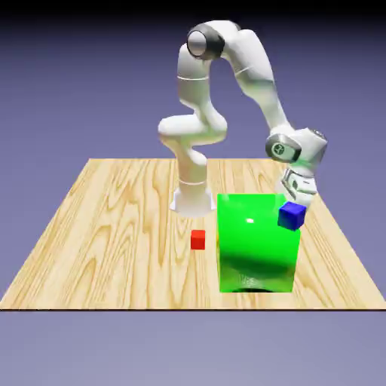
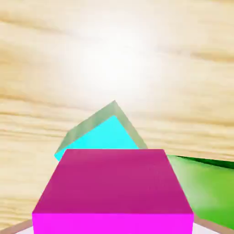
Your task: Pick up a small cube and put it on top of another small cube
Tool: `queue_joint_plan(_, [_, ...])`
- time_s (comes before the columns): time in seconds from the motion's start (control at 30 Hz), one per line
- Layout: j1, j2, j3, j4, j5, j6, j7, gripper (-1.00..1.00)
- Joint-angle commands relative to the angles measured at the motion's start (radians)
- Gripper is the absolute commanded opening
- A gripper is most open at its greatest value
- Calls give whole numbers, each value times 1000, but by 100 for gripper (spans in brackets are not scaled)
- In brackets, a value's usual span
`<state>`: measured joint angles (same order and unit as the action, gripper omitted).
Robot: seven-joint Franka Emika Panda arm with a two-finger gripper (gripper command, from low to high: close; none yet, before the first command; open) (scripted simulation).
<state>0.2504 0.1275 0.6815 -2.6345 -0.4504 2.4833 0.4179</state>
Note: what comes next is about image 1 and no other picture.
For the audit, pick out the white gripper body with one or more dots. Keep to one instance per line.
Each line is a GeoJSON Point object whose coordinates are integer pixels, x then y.
{"type": "Point", "coordinates": [298, 185]}

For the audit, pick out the large green box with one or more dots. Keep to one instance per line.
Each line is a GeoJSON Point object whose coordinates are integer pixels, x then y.
{"type": "Point", "coordinates": [256, 247]}

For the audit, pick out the small blue cube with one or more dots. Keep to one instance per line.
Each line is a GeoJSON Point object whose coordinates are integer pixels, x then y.
{"type": "Point", "coordinates": [290, 216]}

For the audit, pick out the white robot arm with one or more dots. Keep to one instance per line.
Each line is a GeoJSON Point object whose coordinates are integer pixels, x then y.
{"type": "Point", "coordinates": [193, 90]}

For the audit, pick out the small red cube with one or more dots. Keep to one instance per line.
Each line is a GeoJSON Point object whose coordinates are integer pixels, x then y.
{"type": "Point", "coordinates": [197, 240]}

